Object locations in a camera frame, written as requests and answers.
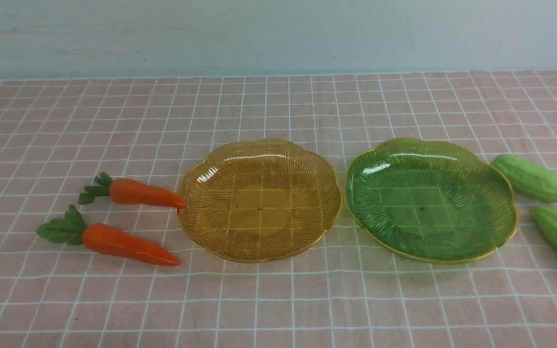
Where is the toy carrot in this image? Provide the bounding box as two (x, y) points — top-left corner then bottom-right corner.
(78, 172), (187, 209)
(36, 204), (180, 267)

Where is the amber plastic plate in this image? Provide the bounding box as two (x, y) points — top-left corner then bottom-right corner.
(177, 139), (342, 263)

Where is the green plastic plate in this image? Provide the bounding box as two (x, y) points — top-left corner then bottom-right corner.
(343, 137), (519, 264)

